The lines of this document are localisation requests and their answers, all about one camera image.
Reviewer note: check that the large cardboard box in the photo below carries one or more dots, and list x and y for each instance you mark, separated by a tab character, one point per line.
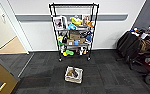
75	35

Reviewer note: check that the green and yellow toy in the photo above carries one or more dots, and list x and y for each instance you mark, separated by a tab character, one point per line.
68	52

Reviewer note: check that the light blue plush toy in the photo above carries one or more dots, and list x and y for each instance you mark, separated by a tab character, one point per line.
72	26

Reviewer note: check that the yellow wooden door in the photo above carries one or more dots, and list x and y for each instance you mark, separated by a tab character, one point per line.
1	73

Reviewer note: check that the orange white black toy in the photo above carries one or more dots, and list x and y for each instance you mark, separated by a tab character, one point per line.
83	51

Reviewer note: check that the dark blue shark plush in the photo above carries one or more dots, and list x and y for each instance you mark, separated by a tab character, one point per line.
88	38

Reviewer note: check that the box with portrait print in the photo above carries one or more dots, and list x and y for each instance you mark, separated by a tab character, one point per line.
86	18

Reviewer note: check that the thin white box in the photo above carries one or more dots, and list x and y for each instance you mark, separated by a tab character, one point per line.
66	20

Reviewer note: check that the flat dark grey box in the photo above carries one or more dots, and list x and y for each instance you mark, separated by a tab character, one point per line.
83	28

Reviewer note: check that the blue cup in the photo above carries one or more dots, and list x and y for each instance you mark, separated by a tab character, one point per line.
76	42

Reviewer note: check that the small cardboard box white label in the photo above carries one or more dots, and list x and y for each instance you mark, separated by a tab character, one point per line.
70	43

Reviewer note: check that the pale basket with dark spots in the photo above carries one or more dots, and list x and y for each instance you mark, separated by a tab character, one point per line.
79	76

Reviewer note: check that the yellow plush toy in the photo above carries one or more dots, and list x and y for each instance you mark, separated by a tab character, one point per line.
76	21

